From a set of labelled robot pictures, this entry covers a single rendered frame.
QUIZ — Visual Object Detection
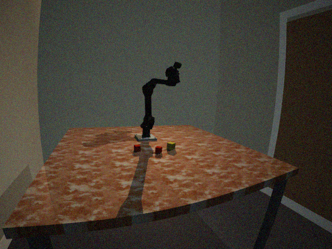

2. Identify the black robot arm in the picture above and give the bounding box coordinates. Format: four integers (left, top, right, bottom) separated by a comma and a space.
140, 66, 180, 137

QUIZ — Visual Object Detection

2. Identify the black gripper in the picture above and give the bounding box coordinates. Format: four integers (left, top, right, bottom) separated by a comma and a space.
173, 62, 182, 75

